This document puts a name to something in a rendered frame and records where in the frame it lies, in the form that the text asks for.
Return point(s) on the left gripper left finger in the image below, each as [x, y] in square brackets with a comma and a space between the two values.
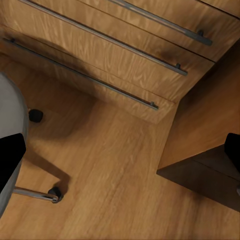
[12, 149]

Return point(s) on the swivel chair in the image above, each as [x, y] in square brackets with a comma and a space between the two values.
[14, 119]

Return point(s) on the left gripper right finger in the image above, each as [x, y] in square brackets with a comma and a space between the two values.
[232, 149]

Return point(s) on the cabinet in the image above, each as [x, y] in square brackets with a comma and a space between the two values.
[194, 154]
[140, 56]

